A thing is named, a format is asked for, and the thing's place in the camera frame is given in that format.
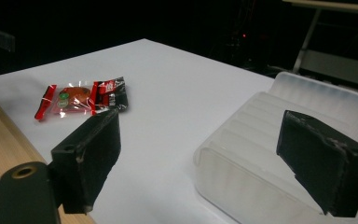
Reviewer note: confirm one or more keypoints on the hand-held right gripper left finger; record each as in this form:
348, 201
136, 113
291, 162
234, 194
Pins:
87, 152

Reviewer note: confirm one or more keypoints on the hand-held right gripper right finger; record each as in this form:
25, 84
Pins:
326, 168

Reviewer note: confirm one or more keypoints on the red clear snack packet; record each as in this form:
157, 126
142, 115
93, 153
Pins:
80, 98

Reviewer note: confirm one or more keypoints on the translucent plastic container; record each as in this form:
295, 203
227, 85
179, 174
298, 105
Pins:
261, 149

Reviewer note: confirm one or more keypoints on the wooden table edge strip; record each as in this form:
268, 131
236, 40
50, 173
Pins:
4, 146

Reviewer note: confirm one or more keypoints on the metal stand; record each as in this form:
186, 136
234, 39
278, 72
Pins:
332, 46

